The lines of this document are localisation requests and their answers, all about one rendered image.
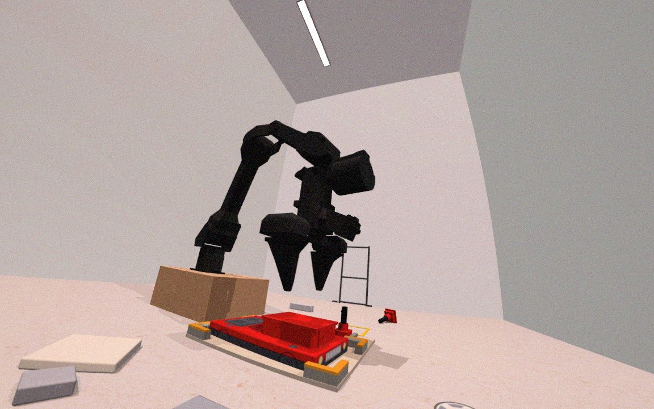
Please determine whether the pale lavender flat rectangle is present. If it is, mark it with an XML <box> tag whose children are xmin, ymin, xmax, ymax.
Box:
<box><xmin>173</xmin><ymin>395</ymin><xmax>229</xmax><ymax>409</ymax></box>

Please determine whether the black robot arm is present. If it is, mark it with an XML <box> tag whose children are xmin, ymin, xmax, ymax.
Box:
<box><xmin>190</xmin><ymin>120</ymin><xmax>375</xmax><ymax>274</ymax></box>

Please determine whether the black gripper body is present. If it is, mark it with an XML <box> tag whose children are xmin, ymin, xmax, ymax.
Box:
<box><xmin>259</xmin><ymin>193</ymin><xmax>347</xmax><ymax>253</ymax></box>

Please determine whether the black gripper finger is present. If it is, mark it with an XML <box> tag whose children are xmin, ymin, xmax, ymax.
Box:
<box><xmin>265</xmin><ymin>237</ymin><xmax>309</xmax><ymax>291</ymax></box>
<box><xmin>311</xmin><ymin>251</ymin><xmax>343</xmax><ymax>291</ymax></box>

